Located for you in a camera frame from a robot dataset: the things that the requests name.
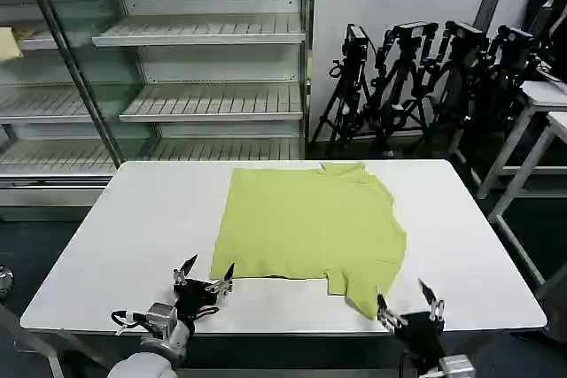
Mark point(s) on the grey round object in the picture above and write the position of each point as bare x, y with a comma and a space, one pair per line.
5, 283

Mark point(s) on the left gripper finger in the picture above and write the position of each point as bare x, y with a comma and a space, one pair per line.
229, 274
188, 264

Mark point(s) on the black computer monitor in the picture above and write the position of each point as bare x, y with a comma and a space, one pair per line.
542, 15

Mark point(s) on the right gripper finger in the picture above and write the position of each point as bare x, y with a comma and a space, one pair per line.
427, 291
383, 305

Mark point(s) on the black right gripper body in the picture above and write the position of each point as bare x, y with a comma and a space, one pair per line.
418, 334

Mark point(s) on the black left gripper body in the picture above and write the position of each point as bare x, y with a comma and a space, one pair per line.
195, 296

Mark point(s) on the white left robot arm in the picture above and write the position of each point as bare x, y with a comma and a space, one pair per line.
155, 351

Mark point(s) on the yellow-green shirt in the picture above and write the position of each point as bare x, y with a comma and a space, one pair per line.
310, 227

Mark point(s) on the white side table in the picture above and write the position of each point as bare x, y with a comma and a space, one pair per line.
545, 94
531, 161

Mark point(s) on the white display shelf unit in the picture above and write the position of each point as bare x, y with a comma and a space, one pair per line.
199, 99

